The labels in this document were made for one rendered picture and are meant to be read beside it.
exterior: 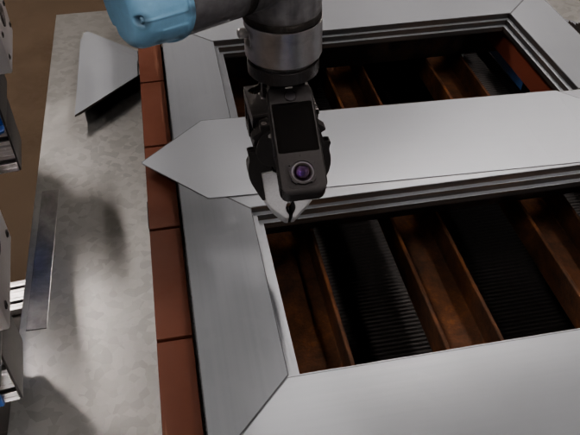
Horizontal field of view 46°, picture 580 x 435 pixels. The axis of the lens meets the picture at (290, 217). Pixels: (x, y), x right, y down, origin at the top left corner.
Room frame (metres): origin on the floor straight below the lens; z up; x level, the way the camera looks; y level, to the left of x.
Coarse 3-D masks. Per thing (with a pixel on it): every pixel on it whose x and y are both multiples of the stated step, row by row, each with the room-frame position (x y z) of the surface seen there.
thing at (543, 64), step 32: (352, 32) 1.15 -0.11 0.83; (384, 32) 1.15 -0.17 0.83; (416, 32) 1.17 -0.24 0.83; (448, 32) 1.17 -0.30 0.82; (480, 32) 1.18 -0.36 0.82; (512, 32) 1.17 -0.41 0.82; (224, 64) 1.05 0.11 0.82; (544, 64) 1.04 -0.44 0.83; (576, 96) 0.93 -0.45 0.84; (352, 192) 0.69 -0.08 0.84; (384, 192) 0.70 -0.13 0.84; (416, 192) 0.70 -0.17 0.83; (448, 192) 0.71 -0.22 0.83; (480, 192) 0.71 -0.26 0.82; (512, 192) 0.72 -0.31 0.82; (256, 224) 0.64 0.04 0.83; (288, 224) 0.66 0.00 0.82; (288, 352) 0.44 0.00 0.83
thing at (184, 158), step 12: (192, 132) 0.83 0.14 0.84; (168, 144) 0.80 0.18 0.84; (180, 144) 0.80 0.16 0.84; (192, 144) 0.80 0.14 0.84; (204, 144) 0.80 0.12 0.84; (168, 156) 0.77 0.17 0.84; (180, 156) 0.77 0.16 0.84; (192, 156) 0.77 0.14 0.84; (204, 156) 0.77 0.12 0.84; (168, 168) 0.74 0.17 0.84; (180, 168) 0.74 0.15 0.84; (192, 168) 0.74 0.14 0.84; (204, 168) 0.74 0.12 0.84; (180, 180) 0.72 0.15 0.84; (192, 180) 0.72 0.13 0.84; (204, 180) 0.72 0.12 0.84; (204, 192) 0.69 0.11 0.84
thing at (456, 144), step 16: (416, 112) 0.88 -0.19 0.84; (432, 112) 0.88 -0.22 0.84; (448, 112) 0.88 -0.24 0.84; (464, 112) 0.88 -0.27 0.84; (432, 128) 0.84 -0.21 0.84; (448, 128) 0.84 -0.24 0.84; (464, 128) 0.84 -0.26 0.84; (432, 144) 0.80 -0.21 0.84; (448, 144) 0.80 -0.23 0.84; (464, 144) 0.80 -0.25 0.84; (480, 144) 0.80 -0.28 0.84; (448, 160) 0.76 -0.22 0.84; (464, 160) 0.76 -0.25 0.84; (480, 160) 0.76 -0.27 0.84
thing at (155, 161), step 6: (162, 150) 0.78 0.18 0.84; (150, 156) 0.77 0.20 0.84; (156, 156) 0.77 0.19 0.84; (162, 156) 0.77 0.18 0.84; (144, 162) 0.76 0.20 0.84; (150, 162) 0.76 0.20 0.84; (156, 162) 0.76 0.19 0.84; (162, 162) 0.76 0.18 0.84; (156, 168) 0.74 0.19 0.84; (162, 168) 0.74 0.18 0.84; (162, 174) 0.73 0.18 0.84
